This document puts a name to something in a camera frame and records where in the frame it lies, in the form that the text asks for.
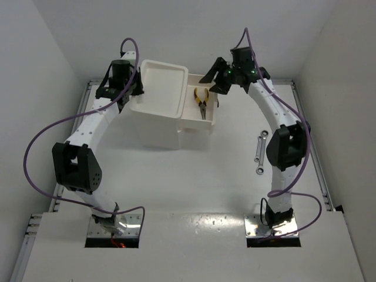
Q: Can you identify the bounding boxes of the yellow handled needle-nose pliers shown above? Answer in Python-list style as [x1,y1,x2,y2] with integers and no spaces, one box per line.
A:
[194,88,209,120]

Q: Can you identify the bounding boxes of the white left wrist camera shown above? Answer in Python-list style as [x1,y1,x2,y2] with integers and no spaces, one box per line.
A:
[120,51,138,69]

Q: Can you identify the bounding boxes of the silver ratchet wrench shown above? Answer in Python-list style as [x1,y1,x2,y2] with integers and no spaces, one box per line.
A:
[254,130,268,163]
[256,137,266,175]

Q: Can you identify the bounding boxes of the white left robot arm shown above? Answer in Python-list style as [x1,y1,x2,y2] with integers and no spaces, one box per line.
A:
[52,51,143,230]

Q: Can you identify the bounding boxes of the white three-drawer cabinet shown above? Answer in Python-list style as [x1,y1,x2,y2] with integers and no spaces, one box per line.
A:
[129,59,189,150]

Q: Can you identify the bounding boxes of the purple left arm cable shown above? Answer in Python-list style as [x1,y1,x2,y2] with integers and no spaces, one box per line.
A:
[23,38,146,236]

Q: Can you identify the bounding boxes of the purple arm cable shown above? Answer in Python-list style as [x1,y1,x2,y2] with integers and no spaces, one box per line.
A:
[240,27,323,241]
[23,38,146,236]

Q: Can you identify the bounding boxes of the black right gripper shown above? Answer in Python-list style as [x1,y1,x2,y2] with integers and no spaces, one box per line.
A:
[200,57,240,95]

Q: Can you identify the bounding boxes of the metal base plate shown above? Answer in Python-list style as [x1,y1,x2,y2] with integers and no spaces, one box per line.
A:
[87,213,143,239]
[244,214,299,239]

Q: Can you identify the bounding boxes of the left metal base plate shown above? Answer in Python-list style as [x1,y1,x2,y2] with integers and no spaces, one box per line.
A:
[87,213,143,239]

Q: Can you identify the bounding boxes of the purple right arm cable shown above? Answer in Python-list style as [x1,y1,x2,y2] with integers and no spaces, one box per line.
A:
[240,27,323,241]

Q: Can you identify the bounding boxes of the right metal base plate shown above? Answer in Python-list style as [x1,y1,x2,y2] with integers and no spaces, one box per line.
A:
[244,214,299,239]

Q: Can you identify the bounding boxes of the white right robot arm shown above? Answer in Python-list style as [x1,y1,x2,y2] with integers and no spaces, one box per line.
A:
[200,47,310,227]

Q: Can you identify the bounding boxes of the upper silver ratchet wrench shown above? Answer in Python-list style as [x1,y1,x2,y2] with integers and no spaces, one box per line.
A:
[254,130,268,163]

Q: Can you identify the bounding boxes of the lower silver ratchet wrench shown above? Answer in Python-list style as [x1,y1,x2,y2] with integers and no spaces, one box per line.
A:
[256,137,266,175]

